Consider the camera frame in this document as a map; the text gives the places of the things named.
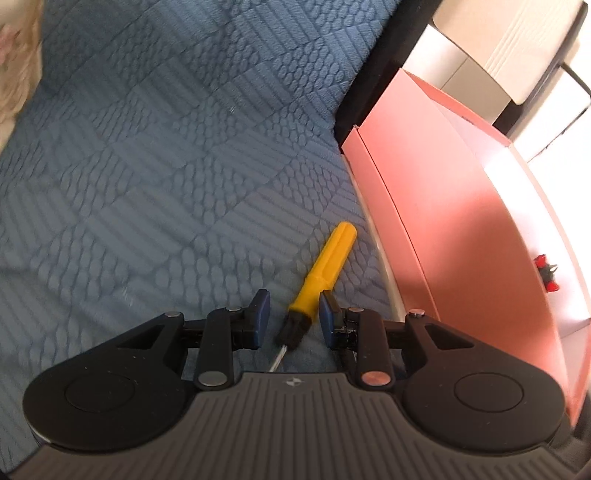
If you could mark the yellow screwdriver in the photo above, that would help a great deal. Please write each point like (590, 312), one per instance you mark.
(318, 272)

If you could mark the blue quilted blanket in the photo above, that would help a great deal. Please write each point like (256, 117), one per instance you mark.
(161, 161)

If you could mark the floral quilt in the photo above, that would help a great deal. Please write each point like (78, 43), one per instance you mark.
(16, 60)

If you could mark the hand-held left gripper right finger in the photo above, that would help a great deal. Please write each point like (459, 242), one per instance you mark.
(328, 319)

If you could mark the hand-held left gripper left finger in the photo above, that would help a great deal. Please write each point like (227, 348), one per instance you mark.
(261, 319)

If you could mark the pink cardboard box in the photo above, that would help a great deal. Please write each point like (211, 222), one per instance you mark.
(443, 221)

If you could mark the red and black clip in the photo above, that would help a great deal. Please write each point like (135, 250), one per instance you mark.
(548, 273)

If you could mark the beige bedside cabinet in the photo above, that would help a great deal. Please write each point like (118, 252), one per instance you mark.
(512, 41)

